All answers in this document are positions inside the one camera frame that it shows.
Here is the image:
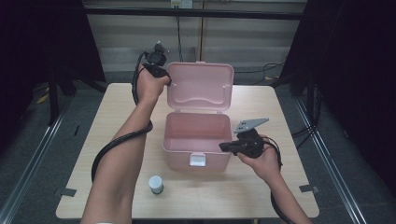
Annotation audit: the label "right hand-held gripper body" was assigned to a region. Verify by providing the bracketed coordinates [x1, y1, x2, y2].
[233, 117, 270, 160]

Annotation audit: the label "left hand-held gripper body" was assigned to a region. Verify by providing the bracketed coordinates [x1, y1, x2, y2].
[143, 40, 171, 78]

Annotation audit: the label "pink storage box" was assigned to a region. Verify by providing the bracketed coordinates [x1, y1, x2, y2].
[162, 61, 235, 174]

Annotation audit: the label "small white-capped bottle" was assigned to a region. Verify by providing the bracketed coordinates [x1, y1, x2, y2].
[148, 175, 164, 195]

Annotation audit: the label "person's left hand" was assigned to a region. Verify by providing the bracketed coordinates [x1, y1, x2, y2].
[136, 63, 171, 105]

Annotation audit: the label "person's right hand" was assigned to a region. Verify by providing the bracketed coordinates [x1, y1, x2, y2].
[237, 134, 283, 185]

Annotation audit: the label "black horizontal bar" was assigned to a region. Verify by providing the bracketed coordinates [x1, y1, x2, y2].
[83, 7, 307, 21]

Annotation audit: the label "grey tape strip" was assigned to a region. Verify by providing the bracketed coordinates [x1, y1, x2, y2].
[60, 188, 78, 198]
[299, 184, 320, 194]

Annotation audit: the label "black metal stand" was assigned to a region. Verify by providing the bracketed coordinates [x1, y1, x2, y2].
[48, 71, 61, 127]

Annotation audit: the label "dark curtain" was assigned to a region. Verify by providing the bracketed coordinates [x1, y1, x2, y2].
[279, 0, 396, 197]
[0, 0, 106, 157]

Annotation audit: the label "yellow floor tape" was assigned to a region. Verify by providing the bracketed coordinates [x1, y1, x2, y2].
[35, 92, 50, 105]

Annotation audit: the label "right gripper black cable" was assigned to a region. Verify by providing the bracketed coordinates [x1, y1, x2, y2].
[263, 136, 296, 224]

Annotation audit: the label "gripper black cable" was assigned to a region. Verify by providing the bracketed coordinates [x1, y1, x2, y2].
[91, 50, 154, 183]
[263, 136, 296, 224]

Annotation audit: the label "black floor cable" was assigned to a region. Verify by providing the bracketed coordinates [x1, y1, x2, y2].
[176, 15, 285, 86]

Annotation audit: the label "black cables by rail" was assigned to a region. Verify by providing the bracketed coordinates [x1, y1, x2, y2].
[290, 125, 318, 150]

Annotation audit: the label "white wall socket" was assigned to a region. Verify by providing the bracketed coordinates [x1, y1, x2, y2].
[170, 0, 193, 9]

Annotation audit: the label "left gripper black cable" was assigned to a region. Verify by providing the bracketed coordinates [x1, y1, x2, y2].
[91, 50, 154, 183]

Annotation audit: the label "metal floor rail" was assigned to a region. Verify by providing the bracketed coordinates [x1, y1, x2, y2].
[293, 97, 368, 224]
[0, 102, 68, 224]

